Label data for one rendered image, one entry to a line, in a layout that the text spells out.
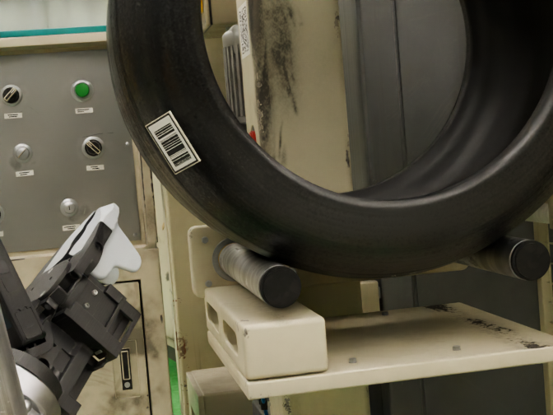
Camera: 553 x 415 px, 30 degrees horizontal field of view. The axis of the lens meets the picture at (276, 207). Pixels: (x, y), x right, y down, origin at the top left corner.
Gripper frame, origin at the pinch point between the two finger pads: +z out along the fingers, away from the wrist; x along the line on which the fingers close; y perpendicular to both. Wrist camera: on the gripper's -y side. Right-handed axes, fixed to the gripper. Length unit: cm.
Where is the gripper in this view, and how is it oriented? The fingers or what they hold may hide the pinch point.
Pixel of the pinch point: (102, 210)
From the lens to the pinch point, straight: 97.8
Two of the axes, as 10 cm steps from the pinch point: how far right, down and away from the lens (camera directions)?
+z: 3.1, -6.5, 7.0
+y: 6.7, 6.7, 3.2
